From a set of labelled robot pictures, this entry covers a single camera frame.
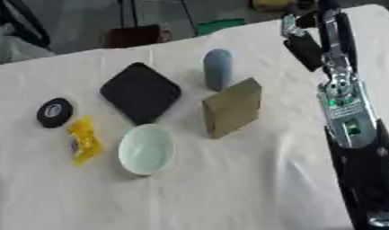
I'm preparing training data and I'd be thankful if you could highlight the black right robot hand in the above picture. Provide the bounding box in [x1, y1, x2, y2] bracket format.
[278, 0, 359, 73]

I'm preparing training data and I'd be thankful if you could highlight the olive cardboard box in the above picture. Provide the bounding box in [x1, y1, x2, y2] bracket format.
[200, 76, 263, 140]

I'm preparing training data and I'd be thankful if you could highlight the yellow object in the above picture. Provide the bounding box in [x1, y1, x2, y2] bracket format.
[249, 0, 298, 11]

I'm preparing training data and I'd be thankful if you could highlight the blue cylinder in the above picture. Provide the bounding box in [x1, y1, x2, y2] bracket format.
[201, 49, 235, 93]

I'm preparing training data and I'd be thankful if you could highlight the black square plate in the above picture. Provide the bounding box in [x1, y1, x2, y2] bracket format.
[98, 61, 183, 126]

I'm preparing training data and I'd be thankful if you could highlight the black tripod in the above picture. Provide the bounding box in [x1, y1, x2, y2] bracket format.
[115, 0, 200, 38]

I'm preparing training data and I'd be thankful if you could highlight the pale green bowl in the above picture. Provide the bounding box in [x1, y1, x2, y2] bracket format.
[117, 123, 177, 176]

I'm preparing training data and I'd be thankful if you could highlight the yellow snack packet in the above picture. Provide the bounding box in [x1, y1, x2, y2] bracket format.
[65, 114, 105, 167]

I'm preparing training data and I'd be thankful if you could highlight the black tape roll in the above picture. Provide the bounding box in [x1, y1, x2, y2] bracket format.
[35, 97, 75, 129]

